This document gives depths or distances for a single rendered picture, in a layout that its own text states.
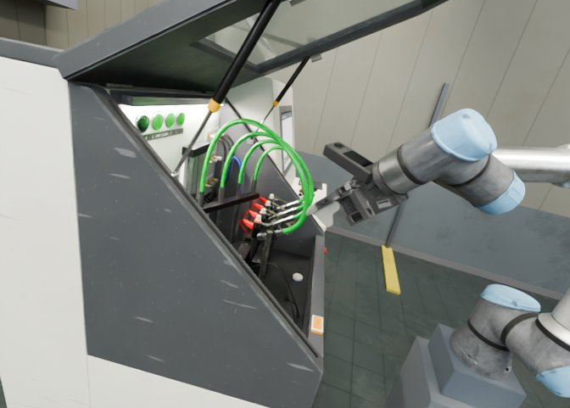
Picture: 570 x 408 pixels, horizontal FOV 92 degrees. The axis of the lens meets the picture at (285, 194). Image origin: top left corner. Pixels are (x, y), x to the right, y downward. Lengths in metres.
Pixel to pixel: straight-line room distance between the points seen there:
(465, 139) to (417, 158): 0.07
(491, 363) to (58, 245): 1.12
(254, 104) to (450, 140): 0.89
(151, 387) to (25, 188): 0.56
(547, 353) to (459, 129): 0.60
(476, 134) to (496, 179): 0.10
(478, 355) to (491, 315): 0.12
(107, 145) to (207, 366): 0.54
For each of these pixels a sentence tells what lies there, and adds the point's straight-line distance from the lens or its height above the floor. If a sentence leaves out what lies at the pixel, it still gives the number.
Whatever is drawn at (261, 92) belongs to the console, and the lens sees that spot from 1.19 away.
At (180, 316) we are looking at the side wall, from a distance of 0.72.
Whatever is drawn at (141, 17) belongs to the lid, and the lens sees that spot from 0.54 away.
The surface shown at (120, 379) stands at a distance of 0.96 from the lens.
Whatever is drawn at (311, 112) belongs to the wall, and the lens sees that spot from 3.31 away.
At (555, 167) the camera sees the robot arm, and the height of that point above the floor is 1.47.
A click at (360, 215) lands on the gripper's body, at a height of 1.31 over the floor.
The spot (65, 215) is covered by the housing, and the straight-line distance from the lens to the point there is 0.74.
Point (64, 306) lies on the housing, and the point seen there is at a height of 0.93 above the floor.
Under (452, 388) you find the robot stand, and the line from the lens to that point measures 1.05.
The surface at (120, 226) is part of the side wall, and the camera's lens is 0.66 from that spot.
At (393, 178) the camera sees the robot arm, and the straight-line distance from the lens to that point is 0.49.
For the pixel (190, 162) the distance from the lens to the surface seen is 0.95.
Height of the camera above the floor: 1.51
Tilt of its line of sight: 20 degrees down
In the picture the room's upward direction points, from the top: 12 degrees clockwise
